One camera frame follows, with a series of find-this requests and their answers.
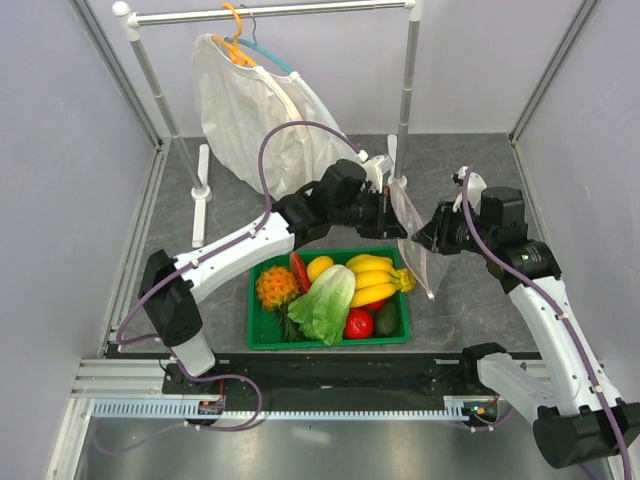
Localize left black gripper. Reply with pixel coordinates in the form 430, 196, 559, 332
331, 187, 407, 241

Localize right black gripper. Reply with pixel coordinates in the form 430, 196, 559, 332
411, 200, 496, 256

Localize clear dotted zip top bag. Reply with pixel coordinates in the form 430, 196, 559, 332
388, 179, 450, 301

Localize green plastic lettuce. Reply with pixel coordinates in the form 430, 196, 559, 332
288, 265, 355, 346

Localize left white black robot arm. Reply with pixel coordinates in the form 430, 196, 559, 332
139, 160, 407, 393

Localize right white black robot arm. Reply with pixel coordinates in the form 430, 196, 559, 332
412, 187, 639, 479

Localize yellow banana bunch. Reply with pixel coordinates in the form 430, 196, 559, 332
346, 254, 417, 308

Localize red fruit under bananas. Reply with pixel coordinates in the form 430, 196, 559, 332
363, 299, 387, 311

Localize yellow lemon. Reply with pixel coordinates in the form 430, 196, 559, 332
306, 256, 335, 283

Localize dark green avocado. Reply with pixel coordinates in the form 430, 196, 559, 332
374, 302, 400, 337

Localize red watermelon slice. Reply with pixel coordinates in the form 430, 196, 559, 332
289, 252, 311, 294

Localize red tomato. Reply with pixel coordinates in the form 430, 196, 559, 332
343, 308, 374, 339

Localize orange plastic pineapple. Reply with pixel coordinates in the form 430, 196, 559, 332
256, 266, 301, 343

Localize green plastic tray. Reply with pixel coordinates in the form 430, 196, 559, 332
247, 246, 410, 350

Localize white garment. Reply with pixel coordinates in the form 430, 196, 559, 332
192, 34, 361, 200

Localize silver white clothes rack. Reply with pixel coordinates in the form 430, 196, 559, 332
112, 1, 424, 248

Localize teal clothes hanger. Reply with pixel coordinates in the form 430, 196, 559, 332
224, 4, 299, 77

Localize orange clothes hanger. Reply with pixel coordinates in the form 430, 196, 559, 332
210, 2, 258, 68

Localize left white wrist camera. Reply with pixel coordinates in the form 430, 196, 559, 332
358, 150, 395, 191

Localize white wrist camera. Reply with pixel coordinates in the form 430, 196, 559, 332
452, 166, 487, 213
358, 150, 395, 191

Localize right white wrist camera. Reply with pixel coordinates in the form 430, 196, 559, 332
452, 166, 487, 213

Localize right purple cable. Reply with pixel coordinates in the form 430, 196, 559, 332
461, 166, 633, 480

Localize purple cable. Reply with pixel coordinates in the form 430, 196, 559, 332
461, 166, 633, 480
115, 120, 371, 381

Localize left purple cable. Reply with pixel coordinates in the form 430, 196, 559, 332
115, 120, 371, 381

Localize white slotted cable duct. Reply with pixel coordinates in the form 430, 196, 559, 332
92, 399, 470, 422

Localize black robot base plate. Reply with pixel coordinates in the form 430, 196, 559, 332
162, 352, 494, 413

